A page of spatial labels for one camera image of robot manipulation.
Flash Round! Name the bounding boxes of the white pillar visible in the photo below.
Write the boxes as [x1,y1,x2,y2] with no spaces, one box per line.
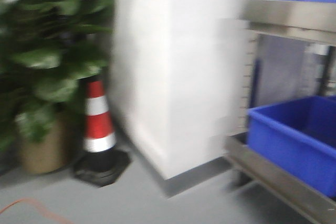
[109,0,259,198]

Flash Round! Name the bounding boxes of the red white traffic cone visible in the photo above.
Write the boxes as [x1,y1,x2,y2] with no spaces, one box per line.
[73,75,131,187]

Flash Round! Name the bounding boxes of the tan plant pot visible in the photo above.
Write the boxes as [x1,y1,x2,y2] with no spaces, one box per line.
[18,112,73,175]

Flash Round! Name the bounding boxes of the green potted plant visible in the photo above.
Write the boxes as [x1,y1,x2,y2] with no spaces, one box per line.
[1,0,113,151]

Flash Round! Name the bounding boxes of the blue bin lower left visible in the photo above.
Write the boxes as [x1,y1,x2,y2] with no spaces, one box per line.
[247,96,335,198]

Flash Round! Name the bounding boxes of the orange cable on floor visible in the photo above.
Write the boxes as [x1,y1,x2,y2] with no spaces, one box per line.
[0,197,77,224]

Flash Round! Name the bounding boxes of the stainless steel shelf front rail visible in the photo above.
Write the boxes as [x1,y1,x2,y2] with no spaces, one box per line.
[239,0,335,46]

